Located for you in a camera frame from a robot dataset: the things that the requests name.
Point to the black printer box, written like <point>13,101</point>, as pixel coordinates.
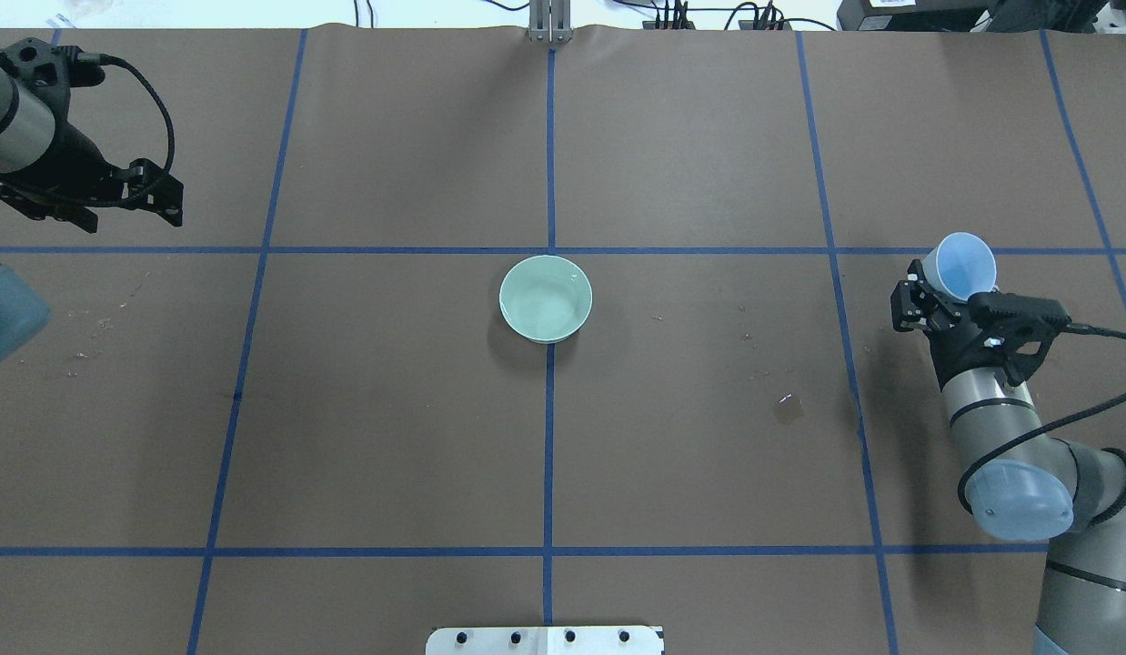
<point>910,16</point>

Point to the aluminium frame post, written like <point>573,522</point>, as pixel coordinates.
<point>549,21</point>

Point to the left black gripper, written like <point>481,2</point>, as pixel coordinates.
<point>75,162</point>

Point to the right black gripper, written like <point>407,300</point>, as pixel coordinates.
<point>961,355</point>

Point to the black power strip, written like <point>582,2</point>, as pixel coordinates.
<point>762,16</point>

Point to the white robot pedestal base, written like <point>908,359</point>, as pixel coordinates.
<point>591,639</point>

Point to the green ceramic bowl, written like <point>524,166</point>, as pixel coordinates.
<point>546,299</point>

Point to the light blue plastic cup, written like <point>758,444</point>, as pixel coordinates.
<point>960,266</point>

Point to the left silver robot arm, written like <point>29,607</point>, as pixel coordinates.
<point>48,167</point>

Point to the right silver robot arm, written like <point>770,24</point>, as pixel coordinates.
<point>1018,481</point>

